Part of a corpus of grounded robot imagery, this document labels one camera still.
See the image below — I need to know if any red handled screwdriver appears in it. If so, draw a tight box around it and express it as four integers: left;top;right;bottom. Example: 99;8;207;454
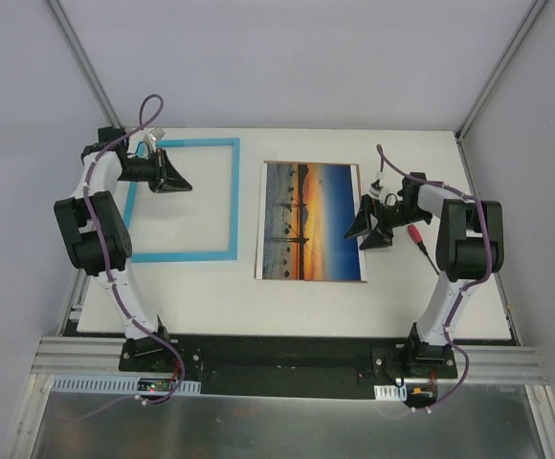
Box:
407;224;439;274

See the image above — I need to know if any blue wooden picture frame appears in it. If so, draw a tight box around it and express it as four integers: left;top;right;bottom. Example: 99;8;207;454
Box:
131;138;241;263

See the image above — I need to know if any sunset fishing photo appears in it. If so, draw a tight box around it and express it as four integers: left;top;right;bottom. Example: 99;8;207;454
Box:
255;162;367;282

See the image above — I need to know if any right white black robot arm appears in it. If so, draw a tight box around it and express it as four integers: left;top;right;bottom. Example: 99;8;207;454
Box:
344;172;504;379

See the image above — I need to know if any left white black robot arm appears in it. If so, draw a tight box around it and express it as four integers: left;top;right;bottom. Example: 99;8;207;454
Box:
54;127;192;373

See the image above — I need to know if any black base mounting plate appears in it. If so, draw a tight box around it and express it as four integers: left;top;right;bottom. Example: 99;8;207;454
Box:
119;335;457;400

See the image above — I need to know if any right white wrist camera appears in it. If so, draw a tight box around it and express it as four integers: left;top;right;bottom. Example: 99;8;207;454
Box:
368;170;385;200

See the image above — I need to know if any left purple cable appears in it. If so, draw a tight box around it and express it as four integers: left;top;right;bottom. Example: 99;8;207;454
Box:
56;94;188;423

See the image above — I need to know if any purple cable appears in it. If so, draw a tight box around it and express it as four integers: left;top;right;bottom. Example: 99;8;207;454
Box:
375;143;497;419
56;94;188;423

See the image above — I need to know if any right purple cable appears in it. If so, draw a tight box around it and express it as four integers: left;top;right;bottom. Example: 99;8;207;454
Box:
375;143;497;419

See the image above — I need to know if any right white slotted cable duct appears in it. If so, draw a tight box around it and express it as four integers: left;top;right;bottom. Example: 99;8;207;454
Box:
373;384;408;403

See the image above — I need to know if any white slotted cable duct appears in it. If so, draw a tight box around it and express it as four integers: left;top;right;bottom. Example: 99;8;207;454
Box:
373;384;408;403
52;375;201;397

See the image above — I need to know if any left aluminium corner post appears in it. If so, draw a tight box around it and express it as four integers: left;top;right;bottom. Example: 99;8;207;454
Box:
45;0;122;128

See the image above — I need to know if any aluminium corner post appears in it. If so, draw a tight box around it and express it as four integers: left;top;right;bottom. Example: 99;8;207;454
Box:
45;0;122;128
455;0;550;144

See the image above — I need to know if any aluminium front rail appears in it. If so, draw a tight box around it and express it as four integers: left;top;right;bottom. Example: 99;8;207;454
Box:
31;337;549;385

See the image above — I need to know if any right aluminium corner post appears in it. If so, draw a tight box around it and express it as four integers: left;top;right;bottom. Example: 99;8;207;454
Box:
455;0;550;144

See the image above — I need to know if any left white slotted cable duct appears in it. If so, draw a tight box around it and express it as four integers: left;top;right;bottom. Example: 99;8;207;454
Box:
52;375;201;397

